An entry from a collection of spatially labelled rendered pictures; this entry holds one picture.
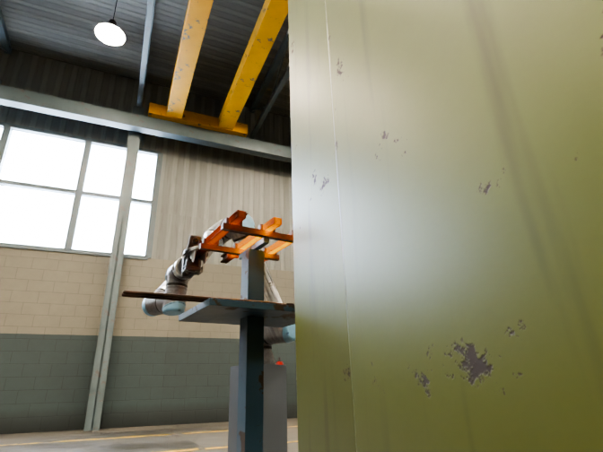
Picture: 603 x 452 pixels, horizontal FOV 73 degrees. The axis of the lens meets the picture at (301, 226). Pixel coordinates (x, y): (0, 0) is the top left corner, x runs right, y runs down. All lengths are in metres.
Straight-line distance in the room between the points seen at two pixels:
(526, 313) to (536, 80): 0.22
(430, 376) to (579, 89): 0.32
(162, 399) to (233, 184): 4.67
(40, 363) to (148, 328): 1.73
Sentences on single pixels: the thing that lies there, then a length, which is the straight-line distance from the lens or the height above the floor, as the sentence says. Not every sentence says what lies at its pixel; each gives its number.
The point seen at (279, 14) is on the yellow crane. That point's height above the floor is 5.88.
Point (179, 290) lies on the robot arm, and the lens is 1.82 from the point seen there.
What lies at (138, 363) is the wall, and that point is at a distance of 8.30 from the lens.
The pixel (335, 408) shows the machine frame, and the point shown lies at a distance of 0.92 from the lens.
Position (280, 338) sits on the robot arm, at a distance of 2.25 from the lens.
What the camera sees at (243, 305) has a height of 0.69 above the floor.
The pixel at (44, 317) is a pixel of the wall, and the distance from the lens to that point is 8.45.
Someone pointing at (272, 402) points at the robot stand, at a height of 0.41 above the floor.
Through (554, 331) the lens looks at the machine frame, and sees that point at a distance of 0.41.
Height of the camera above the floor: 0.45
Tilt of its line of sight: 22 degrees up
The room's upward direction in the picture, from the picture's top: 2 degrees counter-clockwise
